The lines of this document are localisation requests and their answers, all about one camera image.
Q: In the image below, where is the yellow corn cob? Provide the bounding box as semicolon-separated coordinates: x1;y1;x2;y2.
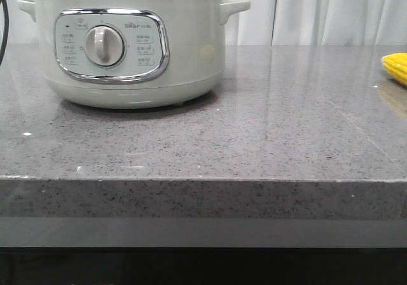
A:
381;53;407;86

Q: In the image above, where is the pale green electric cooking pot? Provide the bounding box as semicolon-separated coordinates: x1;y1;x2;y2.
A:
18;0;251;109

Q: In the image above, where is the white pleated curtain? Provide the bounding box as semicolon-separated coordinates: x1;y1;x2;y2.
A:
1;0;406;46

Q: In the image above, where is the black cable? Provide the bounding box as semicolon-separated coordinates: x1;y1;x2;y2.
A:
0;0;11;66

